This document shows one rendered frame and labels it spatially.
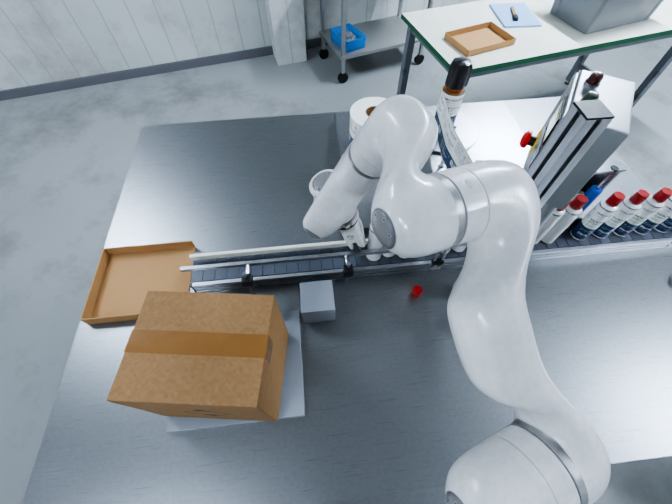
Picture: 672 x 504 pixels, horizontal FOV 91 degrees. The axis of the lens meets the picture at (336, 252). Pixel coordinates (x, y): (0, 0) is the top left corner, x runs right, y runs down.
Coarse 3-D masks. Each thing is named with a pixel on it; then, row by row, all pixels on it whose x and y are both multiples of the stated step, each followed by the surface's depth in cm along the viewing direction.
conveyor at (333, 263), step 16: (560, 240) 114; (592, 240) 113; (608, 240) 113; (624, 240) 113; (240, 256) 111; (256, 256) 111; (272, 256) 111; (288, 256) 111; (352, 256) 110; (432, 256) 110; (448, 256) 110; (464, 256) 110; (192, 272) 107; (208, 272) 107; (224, 272) 107; (240, 272) 107; (256, 272) 107; (272, 272) 107; (288, 272) 107
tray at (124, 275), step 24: (120, 264) 114; (144, 264) 114; (168, 264) 114; (192, 264) 114; (96, 288) 108; (120, 288) 110; (144, 288) 110; (168, 288) 109; (96, 312) 105; (120, 312) 105
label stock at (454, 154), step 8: (448, 136) 122; (456, 136) 116; (448, 144) 123; (456, 144) 117; (448, 152) 124; (456, 152) 118; (464, 152) 112; (448, 160) 124; (456, 160) 118; (464, 160) 113; (448, 168) 125
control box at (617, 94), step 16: (576, 80) 62; (608, 80) 61; (624, 80) 61; (576, 96) 58; (608, 96) 58; (624, 96) 58; (624, 112) 56; (544, 128) 70; (608, 128) 54; (624, 128) 53; (544, 144) 61; (608, 144) 55; (528, 160) 72; (592, 160) 58; (576, 176) 62; (560, 192) 66; (576, 192) 64; (560, 208) 68
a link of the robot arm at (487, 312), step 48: (480, 192) 39; (528, 192) 42; (480, 240) 44; (528, 240) 41; (480, 288) 42; (480, 336) 41; (528, 336) 41; (480, 384) 43; (528, 384) 41; (576, 432) 43; (576, 480) 41
